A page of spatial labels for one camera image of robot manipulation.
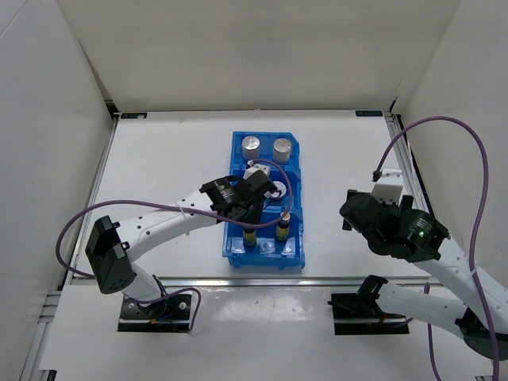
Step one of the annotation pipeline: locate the blue plastic divided bin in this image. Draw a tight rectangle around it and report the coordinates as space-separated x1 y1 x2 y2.
221 130 307 271

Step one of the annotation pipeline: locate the amber bottle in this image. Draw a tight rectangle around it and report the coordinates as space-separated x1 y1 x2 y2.
243 228 257 248
275 213 291 241

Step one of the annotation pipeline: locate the white-lid spice jar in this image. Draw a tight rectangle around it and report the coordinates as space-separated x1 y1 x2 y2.
269 180 287 203

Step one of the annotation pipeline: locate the silver-lid shaker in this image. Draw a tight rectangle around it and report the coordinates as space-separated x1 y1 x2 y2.
241 135 261 162
272 138 292 165

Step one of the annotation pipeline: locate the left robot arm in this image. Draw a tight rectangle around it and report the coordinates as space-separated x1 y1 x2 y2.
85 169 290 318

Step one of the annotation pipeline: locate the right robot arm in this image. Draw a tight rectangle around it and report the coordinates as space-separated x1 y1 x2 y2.
339 193 507 361

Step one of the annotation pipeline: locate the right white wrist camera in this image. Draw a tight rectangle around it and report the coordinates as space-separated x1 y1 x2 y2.
371 168 404 206

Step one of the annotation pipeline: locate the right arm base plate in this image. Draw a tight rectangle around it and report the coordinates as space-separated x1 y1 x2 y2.
328 293 410 336

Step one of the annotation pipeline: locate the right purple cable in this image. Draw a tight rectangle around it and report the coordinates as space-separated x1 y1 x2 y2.
372 115 499 381

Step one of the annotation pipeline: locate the purple cable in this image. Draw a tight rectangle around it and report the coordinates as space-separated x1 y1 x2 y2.
55 158 294 333
372 115 499 381

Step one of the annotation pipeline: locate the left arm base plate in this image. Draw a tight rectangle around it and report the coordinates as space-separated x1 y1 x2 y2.
117 288 194 333

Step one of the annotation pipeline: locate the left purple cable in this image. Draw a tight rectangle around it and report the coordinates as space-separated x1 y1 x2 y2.
55 158 294 333

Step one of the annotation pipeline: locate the aluminium table edge rail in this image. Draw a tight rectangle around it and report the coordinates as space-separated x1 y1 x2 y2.
66 275 443 288

